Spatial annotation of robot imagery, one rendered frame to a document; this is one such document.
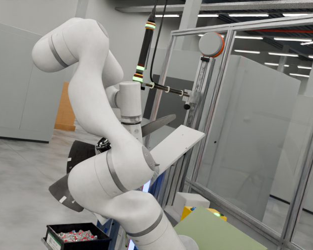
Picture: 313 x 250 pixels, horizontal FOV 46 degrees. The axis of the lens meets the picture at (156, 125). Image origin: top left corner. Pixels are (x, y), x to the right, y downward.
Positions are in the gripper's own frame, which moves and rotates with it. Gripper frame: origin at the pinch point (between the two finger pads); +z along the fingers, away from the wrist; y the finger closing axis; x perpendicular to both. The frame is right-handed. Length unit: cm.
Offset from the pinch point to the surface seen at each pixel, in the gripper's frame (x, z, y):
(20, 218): 40, 117, 224
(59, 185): 26.6, 16.8, 28.8
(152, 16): -20, -58, 21
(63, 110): -110, 116, 829
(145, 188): 0.1, 8.6, -12.9
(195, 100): -62, -12, 55
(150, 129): -19.1, -4.6, 26.4
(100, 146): 5.1, 2.0, 32.0
